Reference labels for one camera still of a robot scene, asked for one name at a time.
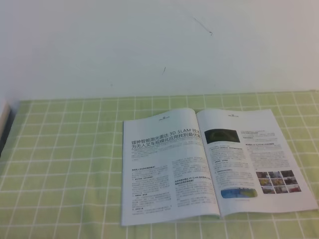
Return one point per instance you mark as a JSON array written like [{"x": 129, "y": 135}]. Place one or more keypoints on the white robotics magazine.
[{"x": 181, "y": 164}]

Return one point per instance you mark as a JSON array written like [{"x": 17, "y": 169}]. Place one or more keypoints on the green checkered tablecloth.
[{"x": 61, "y": 169}]

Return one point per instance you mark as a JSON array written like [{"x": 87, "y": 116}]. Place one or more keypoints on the beige board at left edge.
[{"x": 5, "y": 124}]

